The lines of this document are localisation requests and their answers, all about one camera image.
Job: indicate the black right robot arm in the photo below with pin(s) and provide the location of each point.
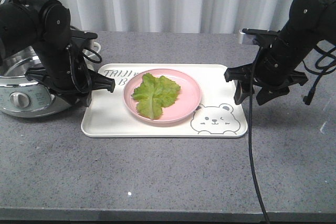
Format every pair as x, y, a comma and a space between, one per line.
280, 52

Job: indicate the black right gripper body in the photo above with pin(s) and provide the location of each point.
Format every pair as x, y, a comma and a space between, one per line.
275, 78

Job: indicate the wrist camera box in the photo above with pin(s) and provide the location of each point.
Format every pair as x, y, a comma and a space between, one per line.
248, 36
83, 39

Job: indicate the green lettuce leaf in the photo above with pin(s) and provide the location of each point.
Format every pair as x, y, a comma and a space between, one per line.
154, 94

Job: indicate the cream bear serving tray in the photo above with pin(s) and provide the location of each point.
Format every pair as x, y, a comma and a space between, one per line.
216, 116

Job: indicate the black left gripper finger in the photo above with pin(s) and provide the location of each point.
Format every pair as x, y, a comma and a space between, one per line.
100, 82
85, 99

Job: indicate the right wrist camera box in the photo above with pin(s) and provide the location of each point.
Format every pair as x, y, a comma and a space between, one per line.
248, 36

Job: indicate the pale green electric cooking pot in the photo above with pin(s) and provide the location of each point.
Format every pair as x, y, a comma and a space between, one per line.
23, 98

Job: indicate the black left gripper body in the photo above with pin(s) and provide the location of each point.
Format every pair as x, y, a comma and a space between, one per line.
70, 81

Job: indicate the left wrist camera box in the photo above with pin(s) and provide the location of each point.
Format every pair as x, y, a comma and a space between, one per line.
83, 39

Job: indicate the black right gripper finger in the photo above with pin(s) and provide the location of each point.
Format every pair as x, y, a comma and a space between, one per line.
265, 95
241, 73

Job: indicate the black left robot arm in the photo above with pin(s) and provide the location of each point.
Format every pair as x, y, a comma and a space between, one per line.
45, 26

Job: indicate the pink round plate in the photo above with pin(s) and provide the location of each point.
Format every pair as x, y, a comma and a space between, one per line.
187, 101

